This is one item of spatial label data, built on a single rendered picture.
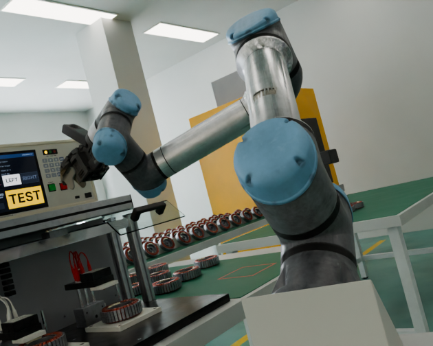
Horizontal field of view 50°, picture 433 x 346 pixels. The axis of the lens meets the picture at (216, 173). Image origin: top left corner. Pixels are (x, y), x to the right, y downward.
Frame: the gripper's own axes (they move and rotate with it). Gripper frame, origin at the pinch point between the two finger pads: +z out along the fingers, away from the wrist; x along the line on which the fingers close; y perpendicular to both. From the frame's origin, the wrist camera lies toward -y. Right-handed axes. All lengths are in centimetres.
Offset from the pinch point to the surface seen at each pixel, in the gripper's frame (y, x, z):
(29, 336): 33.9, -21.5, 12.1
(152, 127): -186, 314, 211
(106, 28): -292, 280, 161
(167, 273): 25, 57, 45
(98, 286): 29.1, 0.6, 10.8
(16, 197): -1.3, -11.1, 7.2
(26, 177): -5.9, -7.0, 5.1
